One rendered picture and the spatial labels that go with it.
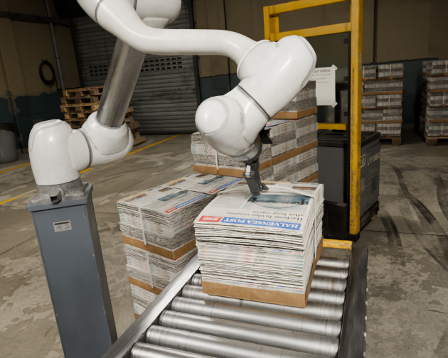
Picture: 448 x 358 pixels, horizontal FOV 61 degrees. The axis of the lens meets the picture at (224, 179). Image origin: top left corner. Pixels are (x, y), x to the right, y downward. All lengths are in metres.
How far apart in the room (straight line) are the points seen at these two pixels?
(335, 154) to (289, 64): 2.44
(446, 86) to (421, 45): 1.82
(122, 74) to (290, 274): 0.83
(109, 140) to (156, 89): 8.27
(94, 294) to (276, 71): 1.15
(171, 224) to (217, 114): 1.01
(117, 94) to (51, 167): 0.35
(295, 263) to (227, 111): 0.42
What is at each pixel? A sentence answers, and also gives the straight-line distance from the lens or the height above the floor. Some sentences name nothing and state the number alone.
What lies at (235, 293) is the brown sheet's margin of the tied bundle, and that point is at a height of 0.82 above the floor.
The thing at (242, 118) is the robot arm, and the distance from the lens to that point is 0.77.
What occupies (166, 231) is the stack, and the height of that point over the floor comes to 0.74.
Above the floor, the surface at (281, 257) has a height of 0.94.
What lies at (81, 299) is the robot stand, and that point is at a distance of 1.64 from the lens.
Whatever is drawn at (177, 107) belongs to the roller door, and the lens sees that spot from 9.51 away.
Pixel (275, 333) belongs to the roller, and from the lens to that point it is 0.97.
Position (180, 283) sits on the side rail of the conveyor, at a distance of 1.19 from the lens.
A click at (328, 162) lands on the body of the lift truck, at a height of 0.62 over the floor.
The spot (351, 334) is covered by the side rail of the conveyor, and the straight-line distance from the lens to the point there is 0.98.
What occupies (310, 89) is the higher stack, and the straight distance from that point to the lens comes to 2.68.
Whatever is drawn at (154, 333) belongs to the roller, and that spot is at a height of 0.80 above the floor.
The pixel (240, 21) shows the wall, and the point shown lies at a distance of 8.91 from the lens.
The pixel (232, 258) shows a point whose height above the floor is 0.92.
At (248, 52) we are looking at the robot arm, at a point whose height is 1.43.
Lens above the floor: 1.39
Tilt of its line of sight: 16 degrees down
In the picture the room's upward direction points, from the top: 5 degrees counter-clockwise
